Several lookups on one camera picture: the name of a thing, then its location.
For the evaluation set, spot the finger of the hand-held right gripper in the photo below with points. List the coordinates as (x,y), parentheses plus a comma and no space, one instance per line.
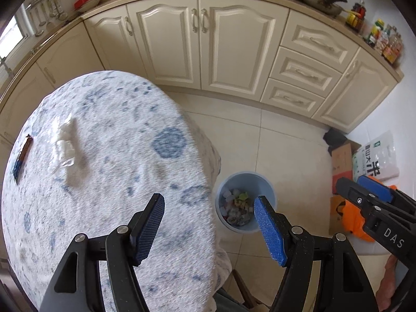
(375,188)
(352,191)

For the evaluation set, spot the kitchen window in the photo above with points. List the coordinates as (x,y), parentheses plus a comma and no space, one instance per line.
(13,39)

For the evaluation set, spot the steel faucet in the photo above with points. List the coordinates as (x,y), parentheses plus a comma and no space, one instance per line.
(5,66)

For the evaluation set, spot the pile of discarded wrappers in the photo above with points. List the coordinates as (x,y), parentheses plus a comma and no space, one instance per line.
(235,208)

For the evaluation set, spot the beige kitchen countertop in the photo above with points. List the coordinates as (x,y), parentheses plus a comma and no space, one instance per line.
(113,0)

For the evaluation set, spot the cream cabinet drawer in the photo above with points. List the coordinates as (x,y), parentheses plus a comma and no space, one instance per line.
(291,99)
(318,40)
(304,73)

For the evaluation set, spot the person's right hand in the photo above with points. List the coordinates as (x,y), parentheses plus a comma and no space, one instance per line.
(389,276)

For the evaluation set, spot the small brown cardboard box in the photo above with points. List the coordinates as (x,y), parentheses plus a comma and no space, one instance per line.
(338,214)

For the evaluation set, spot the red brown cardboard box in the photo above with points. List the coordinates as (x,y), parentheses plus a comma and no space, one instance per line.
(343,165)

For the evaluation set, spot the green capped sauce bottle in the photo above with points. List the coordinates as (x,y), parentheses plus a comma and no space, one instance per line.
(375,34)

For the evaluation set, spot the white green printed sack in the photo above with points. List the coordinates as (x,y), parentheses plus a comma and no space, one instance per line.
(377,156)

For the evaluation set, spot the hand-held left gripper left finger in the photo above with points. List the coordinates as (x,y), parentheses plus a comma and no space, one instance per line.
(149,230)

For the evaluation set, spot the crumpled translucent plastic bag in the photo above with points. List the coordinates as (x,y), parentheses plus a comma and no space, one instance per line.
(65,149)

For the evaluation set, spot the black cloth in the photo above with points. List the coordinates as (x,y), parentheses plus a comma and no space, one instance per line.
(336,136)

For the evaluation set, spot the amber oil bottle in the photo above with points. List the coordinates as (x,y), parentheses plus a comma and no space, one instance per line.
(398,50)
(390,45)

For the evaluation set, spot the brown and blue wrapper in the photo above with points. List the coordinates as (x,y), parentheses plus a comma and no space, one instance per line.
(24,151)

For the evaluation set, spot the cream kitchen base cabinets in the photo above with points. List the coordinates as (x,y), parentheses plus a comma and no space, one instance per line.
(169,39)

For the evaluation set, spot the person's grey trouser leg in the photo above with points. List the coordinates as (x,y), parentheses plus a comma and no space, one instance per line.
(227,303)

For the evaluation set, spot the brown wooden chair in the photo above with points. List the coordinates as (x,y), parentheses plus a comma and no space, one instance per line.
(242,286)

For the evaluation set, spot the blue plastic trash bin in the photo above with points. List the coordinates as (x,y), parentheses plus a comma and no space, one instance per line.
(247,177)

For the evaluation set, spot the orange plastic bag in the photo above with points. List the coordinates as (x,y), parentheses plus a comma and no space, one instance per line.
(352,216)

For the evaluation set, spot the cream cabinet door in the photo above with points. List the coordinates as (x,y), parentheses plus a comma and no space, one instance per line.
(110,39)
(71,55)
(162,39)
(22,94)
(357,94)
(243,45)

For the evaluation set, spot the row of hanging steel ladles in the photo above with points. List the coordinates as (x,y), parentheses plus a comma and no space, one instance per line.
(45,13)

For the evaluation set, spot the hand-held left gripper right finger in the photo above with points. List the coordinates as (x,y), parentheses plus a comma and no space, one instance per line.
(269,230)

